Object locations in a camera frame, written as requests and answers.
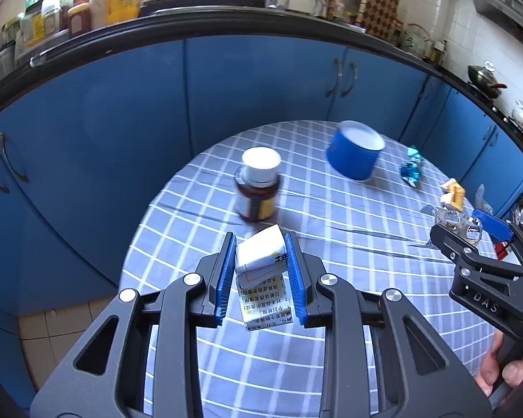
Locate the yellow carton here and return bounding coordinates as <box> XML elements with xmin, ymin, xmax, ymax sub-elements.
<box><xmin>439</xmin><ymin>178</ymin><xmax>467</xmax><ymax>212</ymax></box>

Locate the blue paper cup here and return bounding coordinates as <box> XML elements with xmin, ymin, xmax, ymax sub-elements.
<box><xmin>325</xmin><ymin>120</ymin><xmax>386</xmax><ymax>182</ymax></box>

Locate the clear plastic storage container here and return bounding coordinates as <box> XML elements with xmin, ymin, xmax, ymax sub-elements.
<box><xmin>20</xmin><ymin>4</ymin><xmax>62</xmax><ymax>46</ymax></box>

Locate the checkered wooden cutting board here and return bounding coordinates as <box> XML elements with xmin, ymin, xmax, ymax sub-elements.
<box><xmin>356</xmin><ymin>0</ymin><xmax>402</xmax><ymax>38</ymax></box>

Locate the round table checked blue cloth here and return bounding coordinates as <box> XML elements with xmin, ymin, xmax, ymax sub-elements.
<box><xmin>119</xmin><ymin>119</ymin><xmax>521</xmax><ymax>418</ymax></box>

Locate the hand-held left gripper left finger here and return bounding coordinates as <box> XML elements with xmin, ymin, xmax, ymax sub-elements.
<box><xmin>30</xmin><ymin>232</ymin><xmax>238</xmax><ymax>418</ymax></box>

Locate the steel range hood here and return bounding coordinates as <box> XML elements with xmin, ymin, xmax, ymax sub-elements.
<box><xmin>468</xmin><ymin>0</ymin><xmax>523</xmax><ymax>36</ymax></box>

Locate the teal foil candy wrapper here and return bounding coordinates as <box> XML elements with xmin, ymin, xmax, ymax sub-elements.
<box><xmin>400</xmin><ymin>146</ymin><xmax>424</xmax><ymax>188</ymax></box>

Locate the brown medicine bottle white cap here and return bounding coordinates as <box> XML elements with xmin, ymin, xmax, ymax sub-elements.
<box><xmin>234</xmin><ymin>147</ymin><xmax>282</xmax><ymax>224</ymax></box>

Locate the person's right hand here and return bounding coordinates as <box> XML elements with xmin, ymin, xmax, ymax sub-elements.
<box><xmin>479</xmin><ymin>330</ymin><xmax>523</xmax><ymax>397</ymax></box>

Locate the brown sauce jar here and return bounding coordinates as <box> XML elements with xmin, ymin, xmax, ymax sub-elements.
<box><xmin>67</xmin><ymin>3</ymin><xmax>91</xmax><ymax>38</ymax></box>

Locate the black wok with lid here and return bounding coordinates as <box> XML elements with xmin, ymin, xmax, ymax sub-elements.
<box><xmin>468</xmin><ymin>62</ymin><xmax>508</xmax><ymax>99</ymax></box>

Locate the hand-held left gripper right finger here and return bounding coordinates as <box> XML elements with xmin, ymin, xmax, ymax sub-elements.
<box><xmin>285</xmin><ymin>232</ymin><xmax>494</xmax><ymax>418</ymax></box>

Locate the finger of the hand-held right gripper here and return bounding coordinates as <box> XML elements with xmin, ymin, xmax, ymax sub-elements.
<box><xmin>471</xmin><ymin>207</ymin><xmax>523</xmax><ymax>271</ymax></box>
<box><xmin>429</xmin><ymin>222</ymin><xmax>483</xmax><ymax>266</ymax></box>

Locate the white medicine box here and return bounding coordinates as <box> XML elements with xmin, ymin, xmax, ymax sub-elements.
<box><xmin>235</xmin><ymin>224</ymin><xmax>295</xmax><ymax>332</ymax></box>

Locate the pale green kettle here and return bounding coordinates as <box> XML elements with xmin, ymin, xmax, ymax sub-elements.
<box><xmin>402</xmin><ymin>24</ymin><xmax>432</xmax><ymax>55</ymax></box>

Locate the black kitchen countertop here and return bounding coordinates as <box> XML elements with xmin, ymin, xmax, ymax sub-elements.
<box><xmin>0</xmin><ymin>4</ymin><xmax>523</xmax><ymax>157</ymax></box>

